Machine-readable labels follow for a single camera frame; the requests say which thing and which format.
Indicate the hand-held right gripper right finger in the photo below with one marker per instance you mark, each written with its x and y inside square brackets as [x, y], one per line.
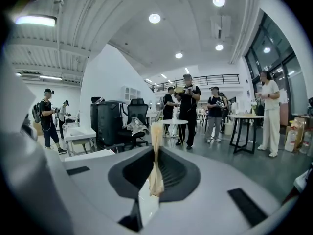
[215, 180]

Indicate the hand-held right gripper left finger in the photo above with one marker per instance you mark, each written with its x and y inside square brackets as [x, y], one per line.
[93, 180]

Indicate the beige bamboo toothbrush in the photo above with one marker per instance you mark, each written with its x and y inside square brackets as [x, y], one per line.
[156, 175]

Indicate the white workbench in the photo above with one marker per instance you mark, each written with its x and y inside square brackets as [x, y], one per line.
[79, 133]

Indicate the white waste bin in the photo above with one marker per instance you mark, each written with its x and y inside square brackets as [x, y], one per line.
[228, 128]

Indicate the grey cloth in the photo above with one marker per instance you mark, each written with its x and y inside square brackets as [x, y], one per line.
[137, 126]

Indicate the black legged white table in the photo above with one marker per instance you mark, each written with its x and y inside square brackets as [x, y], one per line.
[244, 116]

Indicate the white round table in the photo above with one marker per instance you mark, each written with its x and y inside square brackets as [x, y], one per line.
[174, 122]

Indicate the black office chair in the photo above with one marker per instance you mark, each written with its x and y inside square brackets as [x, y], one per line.
[137, 111]

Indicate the white flowers in vase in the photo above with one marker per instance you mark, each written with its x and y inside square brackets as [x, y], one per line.
[254, 106]

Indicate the white plastic canister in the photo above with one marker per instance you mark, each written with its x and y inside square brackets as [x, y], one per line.
[290, 141]

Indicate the grey backpack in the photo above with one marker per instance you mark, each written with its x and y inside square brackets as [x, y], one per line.
[36, 114]

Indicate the cardboard box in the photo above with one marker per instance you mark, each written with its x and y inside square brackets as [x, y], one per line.
[299, 128]

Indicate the black mezzanine railing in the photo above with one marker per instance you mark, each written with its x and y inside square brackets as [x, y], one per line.
[210, 78]

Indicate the long ceiling lamp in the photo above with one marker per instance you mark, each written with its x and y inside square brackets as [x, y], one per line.
[50, 77]
[35, 20]

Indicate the round ceiling light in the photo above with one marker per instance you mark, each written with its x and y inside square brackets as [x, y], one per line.
[179, 55]
[219, 47]
[218, 1]
[154, 18]

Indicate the ceiling air vent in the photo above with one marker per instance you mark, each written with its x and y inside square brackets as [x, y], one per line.
[220, 27]

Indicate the white wall cabinet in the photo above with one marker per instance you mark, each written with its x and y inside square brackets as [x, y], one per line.
[130, 93]

